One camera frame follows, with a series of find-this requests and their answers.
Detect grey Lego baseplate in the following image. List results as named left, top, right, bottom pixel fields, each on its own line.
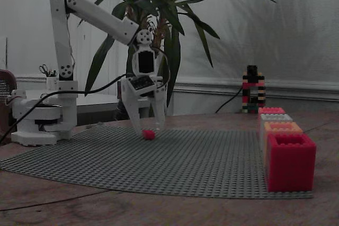
left=0, top=125, right=315, bottom=200

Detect grey lego box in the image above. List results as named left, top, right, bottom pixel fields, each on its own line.
left=258, top=113, right=293, bottom=150

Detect orange lego box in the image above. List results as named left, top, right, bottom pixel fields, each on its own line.
left=263, top=121, right=304, bottom=155

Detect pink lego box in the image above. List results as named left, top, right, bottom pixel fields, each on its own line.
left=256, top=106, right=287, bottom=131

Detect red lego box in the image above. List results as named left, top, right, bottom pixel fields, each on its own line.
left=266, top=133, right=317, bottom=193

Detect large yucca house plant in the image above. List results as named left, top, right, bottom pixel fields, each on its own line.
left=55, top=0, right=278, bottom=117

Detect white pen cup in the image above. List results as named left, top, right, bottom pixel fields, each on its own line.
left=46, top=76, right=58, bottom=92

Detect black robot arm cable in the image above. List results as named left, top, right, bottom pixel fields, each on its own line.
left=0, top=74, right=133, bottom=143

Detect black camera stand cable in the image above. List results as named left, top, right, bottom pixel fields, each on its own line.
left=215, top=89, right=244, bottom=114

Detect black-handled scissors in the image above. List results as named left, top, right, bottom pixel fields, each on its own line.
left=39, top=64, right=51, bottom=77

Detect Lego tower camera stand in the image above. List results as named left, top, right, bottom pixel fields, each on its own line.
left=241, top=65, right=266, bottom=114

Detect thin black table cable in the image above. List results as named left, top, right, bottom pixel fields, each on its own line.
left=0, top=189, right=114, bottom=212

